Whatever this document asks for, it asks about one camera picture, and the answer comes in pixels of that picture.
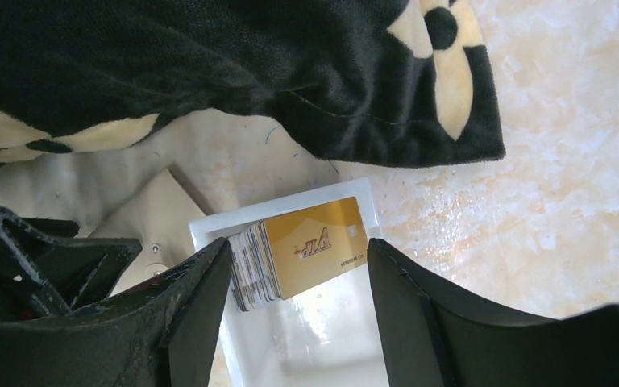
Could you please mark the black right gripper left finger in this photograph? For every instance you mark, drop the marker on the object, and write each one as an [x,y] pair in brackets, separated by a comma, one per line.
[61,325]

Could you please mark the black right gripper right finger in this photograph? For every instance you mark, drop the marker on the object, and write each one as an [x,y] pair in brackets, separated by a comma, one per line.
[434,332]

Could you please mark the white plastic tray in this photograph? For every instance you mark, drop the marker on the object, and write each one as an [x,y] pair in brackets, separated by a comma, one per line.
[325,336]

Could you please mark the beige card holder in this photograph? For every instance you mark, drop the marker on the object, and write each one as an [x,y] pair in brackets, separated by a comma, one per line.
[158,216]

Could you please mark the stack of credit cards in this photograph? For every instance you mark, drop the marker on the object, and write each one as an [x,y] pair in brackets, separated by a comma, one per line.
[254,282]

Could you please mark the black pillow with yellow flowers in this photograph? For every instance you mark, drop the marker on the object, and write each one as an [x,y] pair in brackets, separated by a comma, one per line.
[403,84]

